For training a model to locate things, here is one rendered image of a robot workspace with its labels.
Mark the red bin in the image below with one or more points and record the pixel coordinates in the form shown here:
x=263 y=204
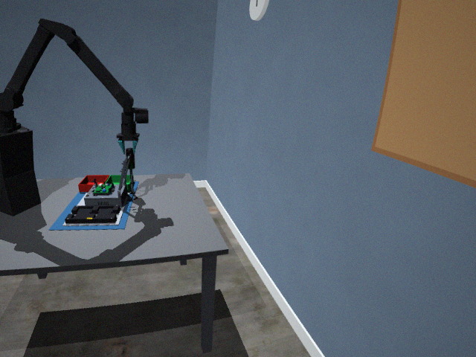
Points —
x=85 y=185

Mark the green bin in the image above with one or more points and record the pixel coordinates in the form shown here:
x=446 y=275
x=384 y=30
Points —
x=116 y=180

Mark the green circuit board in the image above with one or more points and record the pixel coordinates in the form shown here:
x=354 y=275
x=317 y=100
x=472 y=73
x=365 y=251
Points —
x=102 y=188

